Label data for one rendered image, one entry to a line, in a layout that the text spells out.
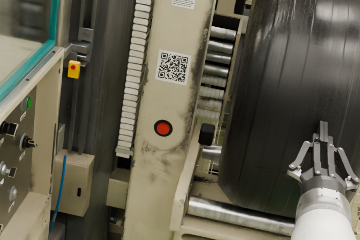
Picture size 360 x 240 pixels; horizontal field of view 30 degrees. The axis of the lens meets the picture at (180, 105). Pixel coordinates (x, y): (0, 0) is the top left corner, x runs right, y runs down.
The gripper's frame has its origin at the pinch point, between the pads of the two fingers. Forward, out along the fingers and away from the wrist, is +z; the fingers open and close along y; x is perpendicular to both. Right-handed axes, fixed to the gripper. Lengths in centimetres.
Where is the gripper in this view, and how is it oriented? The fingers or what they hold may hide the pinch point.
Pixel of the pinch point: (322, 136)
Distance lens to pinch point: 132.8
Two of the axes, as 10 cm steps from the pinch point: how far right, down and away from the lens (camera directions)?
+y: -9.8, -2.0, 0.7
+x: -1.3, 8.3, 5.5
